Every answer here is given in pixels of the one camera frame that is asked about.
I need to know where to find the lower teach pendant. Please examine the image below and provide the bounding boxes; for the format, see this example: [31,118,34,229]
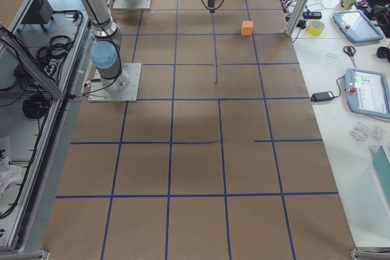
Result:
[344,68,389,119]

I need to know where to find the orange foam block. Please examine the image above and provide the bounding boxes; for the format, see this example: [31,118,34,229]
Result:
[241,20,254,37]

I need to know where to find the teal board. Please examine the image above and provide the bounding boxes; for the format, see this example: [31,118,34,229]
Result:
[372,146,390,202]

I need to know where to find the upper teach pendant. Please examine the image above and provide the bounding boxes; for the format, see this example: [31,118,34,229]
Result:
[333,10,385,43]

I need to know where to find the aluminium frame post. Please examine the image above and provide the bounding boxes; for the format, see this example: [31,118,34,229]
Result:
[285,0,323,36]

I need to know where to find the black power adapter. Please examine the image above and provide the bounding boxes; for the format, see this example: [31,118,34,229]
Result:
[310,91,335,102]

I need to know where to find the teach pendant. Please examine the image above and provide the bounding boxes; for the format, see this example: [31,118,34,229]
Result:
[333,10,385,43]
[344,68,389,119]

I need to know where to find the yellow tape roll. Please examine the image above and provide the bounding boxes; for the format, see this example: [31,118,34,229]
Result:
[307,19,325,37]

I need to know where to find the black scissors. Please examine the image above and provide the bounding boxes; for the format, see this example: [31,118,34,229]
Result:
[343,46,356,68]

